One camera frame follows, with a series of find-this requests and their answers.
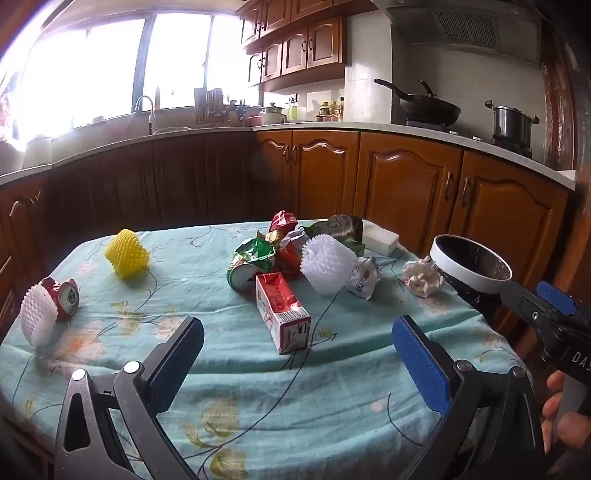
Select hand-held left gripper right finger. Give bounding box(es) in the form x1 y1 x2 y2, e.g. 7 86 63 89
392 315 546 480

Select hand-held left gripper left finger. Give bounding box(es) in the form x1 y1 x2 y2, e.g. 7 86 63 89
54 316 205 480

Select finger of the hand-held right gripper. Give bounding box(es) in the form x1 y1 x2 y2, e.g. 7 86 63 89
537 281 591 320
500 281 555 326

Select black bin with white rim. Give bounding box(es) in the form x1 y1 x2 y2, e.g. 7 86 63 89
430 234 514 334

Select red drink carton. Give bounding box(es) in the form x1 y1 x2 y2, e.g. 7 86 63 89
255 272 312 355

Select crushed green can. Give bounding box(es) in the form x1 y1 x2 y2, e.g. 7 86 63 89
226 237 278 291

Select large white foam fruit net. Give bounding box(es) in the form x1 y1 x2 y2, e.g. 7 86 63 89
300 234 360 295

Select green snack bag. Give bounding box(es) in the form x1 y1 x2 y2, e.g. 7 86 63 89
302 215 365 256

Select person's right hand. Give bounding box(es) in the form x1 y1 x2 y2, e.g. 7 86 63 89
541 370 591 459

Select teal floral tablecloth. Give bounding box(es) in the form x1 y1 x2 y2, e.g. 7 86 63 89
0 217 533 480

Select crumpled paper ball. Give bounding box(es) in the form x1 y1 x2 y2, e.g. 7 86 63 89
402 258 445 299

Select yellow foam fruit net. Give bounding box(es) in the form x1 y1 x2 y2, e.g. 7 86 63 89
104 228 151 278

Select crushed red can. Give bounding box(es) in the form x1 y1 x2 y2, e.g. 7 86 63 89
39 277 81 320

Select white box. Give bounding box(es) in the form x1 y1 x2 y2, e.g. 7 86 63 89
360 220 400 256

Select small white foam fruit net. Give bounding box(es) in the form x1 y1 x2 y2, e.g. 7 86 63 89
21 284 59 345

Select crumpled red white wrapper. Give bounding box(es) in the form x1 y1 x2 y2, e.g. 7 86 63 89
276 230 308 280

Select wooden lower cabinets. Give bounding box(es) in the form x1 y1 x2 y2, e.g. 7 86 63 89
0 129 571 334

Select red snack wrapper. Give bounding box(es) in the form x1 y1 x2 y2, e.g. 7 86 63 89
269 210 300 234

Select steel cooking pot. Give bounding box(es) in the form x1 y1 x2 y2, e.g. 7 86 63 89
485 100 540 145

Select gas stove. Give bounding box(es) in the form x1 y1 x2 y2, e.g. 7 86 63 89
405 119 534 158

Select black wok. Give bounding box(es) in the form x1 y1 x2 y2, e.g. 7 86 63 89
374 78 461 127

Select kitchen faucet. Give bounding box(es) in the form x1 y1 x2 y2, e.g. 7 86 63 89
135 95 158 135

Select wooden kitchen cabinets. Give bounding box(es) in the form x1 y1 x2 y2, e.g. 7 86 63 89
0 120 577 191

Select knife rack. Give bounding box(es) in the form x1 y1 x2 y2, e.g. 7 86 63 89
194 87 225 125

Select white rice cooker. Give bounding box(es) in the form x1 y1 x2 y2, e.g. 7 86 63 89
259 102 287 126

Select row of condiment bottles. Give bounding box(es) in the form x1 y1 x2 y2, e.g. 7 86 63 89
318 96 345 122

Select range hood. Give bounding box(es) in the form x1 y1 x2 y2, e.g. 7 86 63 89
385 0 544 66

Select kitchen window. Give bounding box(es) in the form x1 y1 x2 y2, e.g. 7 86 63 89
0 13 260 141

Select wooden upper cabinets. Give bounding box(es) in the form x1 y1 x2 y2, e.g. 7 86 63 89
235 0 376 91

